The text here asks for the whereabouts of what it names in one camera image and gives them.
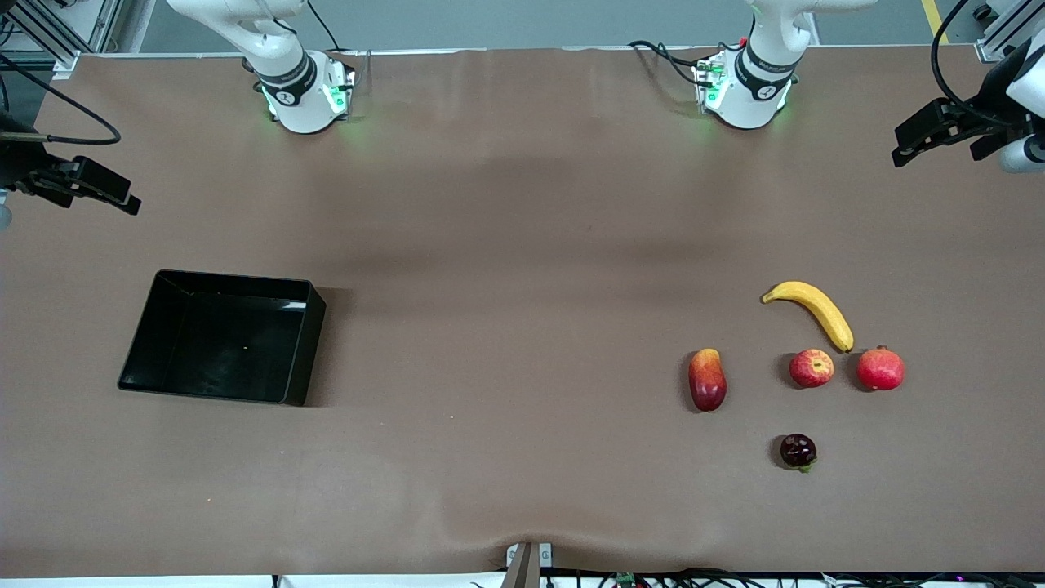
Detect black plastic box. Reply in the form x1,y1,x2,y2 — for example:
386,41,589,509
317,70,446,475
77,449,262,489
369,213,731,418
118,269,327,407

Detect red yellow apple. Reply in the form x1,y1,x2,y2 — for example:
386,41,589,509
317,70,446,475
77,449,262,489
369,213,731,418
789,349,835,389

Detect dark purple mangosteen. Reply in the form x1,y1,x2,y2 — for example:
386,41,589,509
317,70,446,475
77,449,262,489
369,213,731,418
779,434,818,473

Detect metal table clamp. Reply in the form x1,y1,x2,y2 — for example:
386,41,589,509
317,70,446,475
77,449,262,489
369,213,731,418
505,541,554,588

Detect black left base cable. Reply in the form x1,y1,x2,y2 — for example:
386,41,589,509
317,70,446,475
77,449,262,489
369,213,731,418
627,39,708,87

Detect aluminium frame with struts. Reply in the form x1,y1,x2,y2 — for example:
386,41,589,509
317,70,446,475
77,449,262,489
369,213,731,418
0,0,125,80

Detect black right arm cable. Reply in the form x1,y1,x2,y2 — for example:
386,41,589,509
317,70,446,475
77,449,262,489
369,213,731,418
0,53,122,147

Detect red yellow mango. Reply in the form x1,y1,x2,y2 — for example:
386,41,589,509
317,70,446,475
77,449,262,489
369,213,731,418
688,348,727,412

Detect red pomegranate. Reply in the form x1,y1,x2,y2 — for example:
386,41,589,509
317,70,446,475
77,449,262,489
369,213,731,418
856,345,906,392

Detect black right base cable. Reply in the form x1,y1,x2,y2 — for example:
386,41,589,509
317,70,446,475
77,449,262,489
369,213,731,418
306,0,344,53

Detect aluminium frame with caster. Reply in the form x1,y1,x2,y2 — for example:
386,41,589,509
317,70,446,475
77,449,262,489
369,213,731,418
972,0,1031,63

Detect black base cable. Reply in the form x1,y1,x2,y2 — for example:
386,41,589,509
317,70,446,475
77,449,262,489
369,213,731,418
627,39,708,87
306,0,344,53

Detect yellow banana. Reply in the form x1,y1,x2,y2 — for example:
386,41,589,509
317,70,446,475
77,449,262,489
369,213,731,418
761,281,855,354

